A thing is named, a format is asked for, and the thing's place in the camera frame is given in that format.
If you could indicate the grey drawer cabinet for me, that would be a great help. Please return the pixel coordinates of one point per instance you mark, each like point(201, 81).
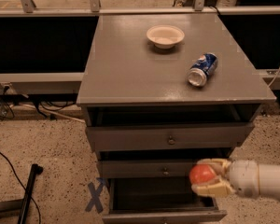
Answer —
point(125, 69)

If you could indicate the grey top drawer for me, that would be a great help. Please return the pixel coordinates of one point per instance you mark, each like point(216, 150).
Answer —
point(139, 128)

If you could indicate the grey metal railing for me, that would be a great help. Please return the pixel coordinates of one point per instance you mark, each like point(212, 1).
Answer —
point(84, 10)

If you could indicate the grey bottom drawer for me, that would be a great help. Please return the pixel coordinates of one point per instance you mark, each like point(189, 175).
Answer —
point(158, 200)

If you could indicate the grey middle drawer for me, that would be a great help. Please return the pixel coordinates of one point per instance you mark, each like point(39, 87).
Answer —
point(155, 163)

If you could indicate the black metal stand leg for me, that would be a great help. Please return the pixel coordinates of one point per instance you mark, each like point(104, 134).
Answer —
point(22, 205)

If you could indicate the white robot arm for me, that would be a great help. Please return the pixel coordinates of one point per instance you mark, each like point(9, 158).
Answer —
point(269, 180)

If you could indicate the blue tape cross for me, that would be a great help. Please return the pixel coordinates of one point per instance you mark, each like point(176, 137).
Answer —
point(95, 196)

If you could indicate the red apple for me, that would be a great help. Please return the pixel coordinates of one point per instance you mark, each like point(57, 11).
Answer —
point(201, 173)

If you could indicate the grey drawer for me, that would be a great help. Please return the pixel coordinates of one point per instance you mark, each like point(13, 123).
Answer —
point(155, 163)
point(158, 200)
point(139, 128)

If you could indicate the white bowl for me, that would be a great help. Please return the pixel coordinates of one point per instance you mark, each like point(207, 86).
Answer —
point(165, 36)

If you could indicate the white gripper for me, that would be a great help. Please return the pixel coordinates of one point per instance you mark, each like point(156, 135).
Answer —
point(243, 177)

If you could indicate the blue soda can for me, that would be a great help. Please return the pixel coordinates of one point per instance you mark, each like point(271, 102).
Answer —
point(203, 68)

